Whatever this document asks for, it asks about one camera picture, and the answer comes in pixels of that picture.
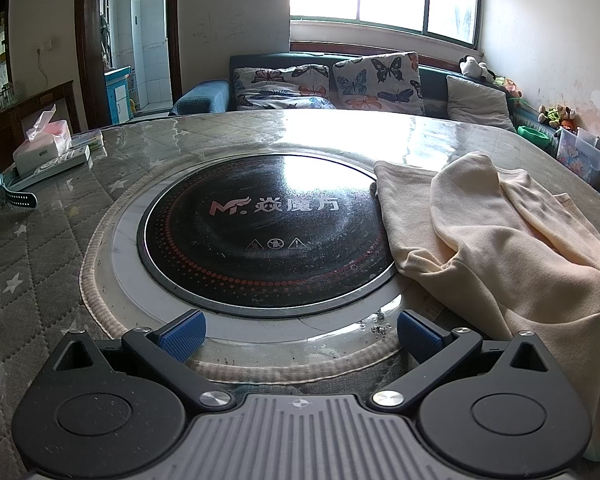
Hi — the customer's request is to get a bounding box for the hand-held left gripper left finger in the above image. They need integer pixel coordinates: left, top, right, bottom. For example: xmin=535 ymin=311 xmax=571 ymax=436
xmin=50 ymin=308 xmax=236 ymax=411

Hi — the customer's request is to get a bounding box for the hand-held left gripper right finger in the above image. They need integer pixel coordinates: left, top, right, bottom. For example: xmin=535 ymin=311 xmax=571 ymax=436
xmin=367 ymin=310 xmax=551 ymax=411

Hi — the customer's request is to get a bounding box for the cream knit garment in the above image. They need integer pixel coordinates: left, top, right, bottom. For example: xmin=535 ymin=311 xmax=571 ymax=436
xmin=370 ymin=150 xmax=600 ymax=463

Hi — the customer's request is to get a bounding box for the round black induction cooktop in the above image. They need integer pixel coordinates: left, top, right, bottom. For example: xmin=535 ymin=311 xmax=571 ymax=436
xmin=136 ymin=153 xmax=400 ymax=318

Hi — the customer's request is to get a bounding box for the grey star quilted table cover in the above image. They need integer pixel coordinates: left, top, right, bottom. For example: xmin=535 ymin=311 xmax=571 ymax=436
xmin=0 ymin=109 xmax=600 ymax=466

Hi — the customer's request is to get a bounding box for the black wristwatch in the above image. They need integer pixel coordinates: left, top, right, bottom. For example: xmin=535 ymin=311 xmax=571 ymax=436
xmin=0 ymin=172 xmax=38 ymax=209

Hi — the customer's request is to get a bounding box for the white remote control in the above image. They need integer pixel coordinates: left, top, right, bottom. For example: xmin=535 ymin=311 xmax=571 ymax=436
xmin=10 ymin=146 xmax=92 ymax=192

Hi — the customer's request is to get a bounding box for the flat clear box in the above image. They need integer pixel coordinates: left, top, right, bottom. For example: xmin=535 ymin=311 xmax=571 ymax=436
xmin=69 ymin=129 xmax=104 ymax=152

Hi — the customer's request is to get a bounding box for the white tissue box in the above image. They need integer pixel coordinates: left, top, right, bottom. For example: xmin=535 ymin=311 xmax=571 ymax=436
xmin=12 ymin=105 xmax=73 ymax=173

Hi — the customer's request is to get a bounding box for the green bowl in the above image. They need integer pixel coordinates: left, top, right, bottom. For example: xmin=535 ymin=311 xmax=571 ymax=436
xmin=517 ymin=126 xmax=551 ymax=147

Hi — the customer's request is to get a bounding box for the clear plastic storage box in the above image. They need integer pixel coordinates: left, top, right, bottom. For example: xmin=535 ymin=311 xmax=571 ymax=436
xmin=554 ymin=126 xmax=600 ymax=186

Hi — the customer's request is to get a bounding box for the teal sofa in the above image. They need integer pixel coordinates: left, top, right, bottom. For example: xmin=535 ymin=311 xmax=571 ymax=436
xmin=169 ymin=51 xmax=551 ymax=136

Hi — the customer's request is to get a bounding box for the grey cushion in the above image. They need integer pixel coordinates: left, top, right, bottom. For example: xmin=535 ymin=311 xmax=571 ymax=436
xmin=446 ymin=75 xmax=517 ymax=133

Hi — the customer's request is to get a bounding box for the blue cabinet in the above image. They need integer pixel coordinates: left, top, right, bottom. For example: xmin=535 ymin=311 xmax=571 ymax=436
xmin=104 ymin=66 xmax=133 ymax=123

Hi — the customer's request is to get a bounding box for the square butterfly print pillow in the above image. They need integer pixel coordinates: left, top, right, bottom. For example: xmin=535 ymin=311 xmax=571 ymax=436
xmin=331 ymin=51 xmax=426 ymax=117

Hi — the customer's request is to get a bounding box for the brown plush toy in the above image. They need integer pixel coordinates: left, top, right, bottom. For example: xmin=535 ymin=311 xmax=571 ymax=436
xmin=537 ymin=104 xmax=577 ymax=131

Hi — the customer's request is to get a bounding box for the pink green plush toy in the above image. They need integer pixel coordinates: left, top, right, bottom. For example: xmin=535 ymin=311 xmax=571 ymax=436
xmin=495 ymin=76 xmax=523 ymax=98

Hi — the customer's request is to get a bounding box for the flat butterfly print pillow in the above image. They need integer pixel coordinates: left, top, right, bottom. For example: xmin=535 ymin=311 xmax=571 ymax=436
xmin=231 ymin=64 xmax=337 ymax=112

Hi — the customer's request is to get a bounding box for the dark wooden sideboard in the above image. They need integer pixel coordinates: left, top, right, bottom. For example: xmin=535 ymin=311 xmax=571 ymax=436
xmin=0 ymin=80 xmax=81 ymax=173

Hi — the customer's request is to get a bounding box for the panda plush toy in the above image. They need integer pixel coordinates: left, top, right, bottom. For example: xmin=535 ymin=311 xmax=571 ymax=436
xmin=459 ymin=55 xmax=496 ymax=83

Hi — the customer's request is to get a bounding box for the dark wooden door frame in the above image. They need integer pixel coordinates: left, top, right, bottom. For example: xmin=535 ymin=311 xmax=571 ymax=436
xmin=74 ymin=0 xmax=183 ymax=128

